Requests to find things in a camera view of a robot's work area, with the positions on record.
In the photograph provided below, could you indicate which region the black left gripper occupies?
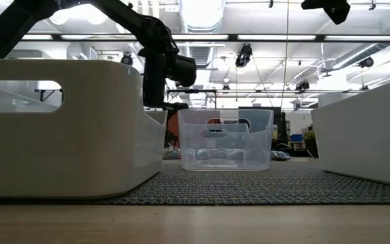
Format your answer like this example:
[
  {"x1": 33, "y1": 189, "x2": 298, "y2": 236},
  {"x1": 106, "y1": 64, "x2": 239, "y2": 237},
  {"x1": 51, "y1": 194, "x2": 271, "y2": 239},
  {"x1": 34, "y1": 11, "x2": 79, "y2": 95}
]
[{"x1": 142, "y1": 55, "x2": 190, "y2": 112}]

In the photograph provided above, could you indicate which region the orange-ended blue granola bar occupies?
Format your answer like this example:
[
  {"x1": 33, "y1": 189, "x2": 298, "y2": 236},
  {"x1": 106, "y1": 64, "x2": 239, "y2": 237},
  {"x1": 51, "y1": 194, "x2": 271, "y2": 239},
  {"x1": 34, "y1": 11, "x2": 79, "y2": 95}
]
[{"x1": 217, "y1": 148, "x2": 247, "y2": 161}]

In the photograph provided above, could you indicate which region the red-ended blue granola bar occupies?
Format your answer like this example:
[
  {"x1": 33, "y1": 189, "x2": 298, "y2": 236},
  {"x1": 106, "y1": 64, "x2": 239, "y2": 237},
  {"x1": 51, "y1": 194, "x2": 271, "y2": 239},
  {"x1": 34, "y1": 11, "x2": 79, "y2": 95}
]
[{"x1": 194, "y1": 148, "x2": 218, "y2": 161}]

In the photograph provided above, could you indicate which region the clear plastic bin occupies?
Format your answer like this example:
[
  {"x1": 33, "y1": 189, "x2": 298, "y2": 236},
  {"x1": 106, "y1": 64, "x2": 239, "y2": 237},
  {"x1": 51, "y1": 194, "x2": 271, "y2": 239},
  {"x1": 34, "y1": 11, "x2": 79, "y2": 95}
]
[{"x1": 177, "y1": 108, "x2": 275, "y2": 172}]

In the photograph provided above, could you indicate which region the translucent white plastic bin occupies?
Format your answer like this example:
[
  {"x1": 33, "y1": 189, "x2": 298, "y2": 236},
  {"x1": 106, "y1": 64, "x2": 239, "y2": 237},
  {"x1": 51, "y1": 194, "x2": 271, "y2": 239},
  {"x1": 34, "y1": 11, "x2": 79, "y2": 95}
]
[{"x1": 0, "y1": 58, "x2": 169, "y2": 199}]

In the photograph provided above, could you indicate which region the black monitor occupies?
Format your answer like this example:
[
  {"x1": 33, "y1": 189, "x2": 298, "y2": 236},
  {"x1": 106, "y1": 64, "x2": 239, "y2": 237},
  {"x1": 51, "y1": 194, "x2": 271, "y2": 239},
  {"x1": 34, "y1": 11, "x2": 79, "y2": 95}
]
[{"x1": 238, "y1": 106, "x2": 286, "y2": 144}]

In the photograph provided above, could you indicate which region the grey woven placemat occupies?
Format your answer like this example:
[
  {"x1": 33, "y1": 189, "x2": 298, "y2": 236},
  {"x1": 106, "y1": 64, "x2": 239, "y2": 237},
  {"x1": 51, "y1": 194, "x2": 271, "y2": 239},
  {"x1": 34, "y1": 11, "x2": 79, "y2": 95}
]
[{"x1": 89, "y1": 157, "x2": 390, "y2": 207}]

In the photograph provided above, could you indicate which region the green plant sprig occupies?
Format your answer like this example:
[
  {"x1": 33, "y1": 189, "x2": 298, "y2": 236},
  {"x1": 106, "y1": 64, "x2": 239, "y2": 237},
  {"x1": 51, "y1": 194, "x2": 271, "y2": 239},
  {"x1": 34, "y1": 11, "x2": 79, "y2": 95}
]
[{"x1": 303, "y1": 129, "x2": 320, "y2": 159}]

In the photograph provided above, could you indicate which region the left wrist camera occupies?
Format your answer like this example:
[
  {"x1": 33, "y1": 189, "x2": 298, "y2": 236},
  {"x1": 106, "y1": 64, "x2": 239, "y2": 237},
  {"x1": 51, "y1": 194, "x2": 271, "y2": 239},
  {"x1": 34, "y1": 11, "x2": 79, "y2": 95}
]
[{"x1": 167, "y1": 54, "x2": 198, "y2": 88}]

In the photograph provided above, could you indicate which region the black frame beam with lights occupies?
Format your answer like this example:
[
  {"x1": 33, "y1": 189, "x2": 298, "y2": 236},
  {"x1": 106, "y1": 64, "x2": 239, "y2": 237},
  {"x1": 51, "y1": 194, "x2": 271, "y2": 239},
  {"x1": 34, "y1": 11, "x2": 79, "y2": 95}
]
[{"x1": 0, "y1": 33, "x2": 390, "y2": 43}]

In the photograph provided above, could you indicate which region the silver ventilation duct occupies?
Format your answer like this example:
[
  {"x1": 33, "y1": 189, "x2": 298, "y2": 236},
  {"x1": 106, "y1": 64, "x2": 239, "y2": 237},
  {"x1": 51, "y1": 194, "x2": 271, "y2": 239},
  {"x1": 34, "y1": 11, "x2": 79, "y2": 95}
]
[{"x1": 177, "y1": 0, "x2": 227, "y2": 66}]

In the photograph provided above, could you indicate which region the black hanging camera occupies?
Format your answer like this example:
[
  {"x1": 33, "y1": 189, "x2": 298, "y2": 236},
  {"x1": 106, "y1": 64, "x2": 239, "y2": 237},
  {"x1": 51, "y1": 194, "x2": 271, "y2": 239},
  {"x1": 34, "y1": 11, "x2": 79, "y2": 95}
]
[{"x1": 234, "y1": 43, "x2": 254, "y2": 69}]

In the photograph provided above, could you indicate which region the thin hanging cable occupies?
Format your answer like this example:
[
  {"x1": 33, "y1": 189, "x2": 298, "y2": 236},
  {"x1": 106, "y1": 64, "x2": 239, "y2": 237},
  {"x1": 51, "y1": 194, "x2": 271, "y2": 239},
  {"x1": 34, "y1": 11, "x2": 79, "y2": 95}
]
[{"x1": 280, "y1": 0, "x2": 290, "y2": 110}]

